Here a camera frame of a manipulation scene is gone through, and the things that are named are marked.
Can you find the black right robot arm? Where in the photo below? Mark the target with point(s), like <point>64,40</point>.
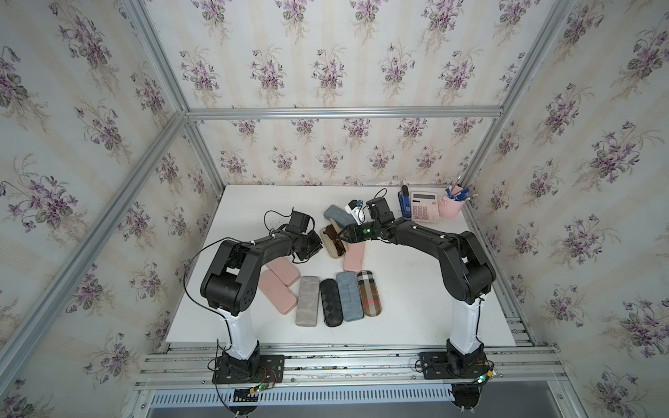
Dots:
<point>465,268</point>

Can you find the pink calculator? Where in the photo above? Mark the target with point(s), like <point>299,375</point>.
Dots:
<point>424,206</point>

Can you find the brown tortoise glasses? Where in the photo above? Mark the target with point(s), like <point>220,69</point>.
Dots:
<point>332,233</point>

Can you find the grey case red sunglasses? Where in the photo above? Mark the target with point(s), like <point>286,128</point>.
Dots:
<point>308,302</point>

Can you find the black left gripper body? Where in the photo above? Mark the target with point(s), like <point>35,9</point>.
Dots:
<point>307,246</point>

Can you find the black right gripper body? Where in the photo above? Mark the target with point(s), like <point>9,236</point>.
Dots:
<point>367,230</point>

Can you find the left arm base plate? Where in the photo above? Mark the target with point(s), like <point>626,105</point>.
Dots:
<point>257,369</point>

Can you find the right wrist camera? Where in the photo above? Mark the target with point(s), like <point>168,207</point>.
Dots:
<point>356,209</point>

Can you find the teal case black glasses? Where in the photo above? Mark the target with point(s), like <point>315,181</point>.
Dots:
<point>350,298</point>

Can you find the blue black stapler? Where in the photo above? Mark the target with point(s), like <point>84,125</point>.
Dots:
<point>404,201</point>

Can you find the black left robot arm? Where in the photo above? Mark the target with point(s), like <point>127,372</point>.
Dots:
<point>240,269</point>

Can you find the pink pen cup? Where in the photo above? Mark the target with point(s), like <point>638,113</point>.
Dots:
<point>448,208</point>

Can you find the plaid case purple glasses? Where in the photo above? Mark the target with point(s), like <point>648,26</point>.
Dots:
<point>370,298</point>

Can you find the beige case black glasses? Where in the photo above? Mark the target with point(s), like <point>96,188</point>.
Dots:
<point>331,303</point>

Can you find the beige case brown glasses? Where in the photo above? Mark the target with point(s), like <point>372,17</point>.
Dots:
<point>328,243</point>

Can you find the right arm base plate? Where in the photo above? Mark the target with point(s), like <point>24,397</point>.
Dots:
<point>474,368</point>

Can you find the pink case white sunglasses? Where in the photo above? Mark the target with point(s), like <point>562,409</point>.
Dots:
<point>354,257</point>

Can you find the grey teal-lined glasses case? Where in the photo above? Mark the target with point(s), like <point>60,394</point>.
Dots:
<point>339,216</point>

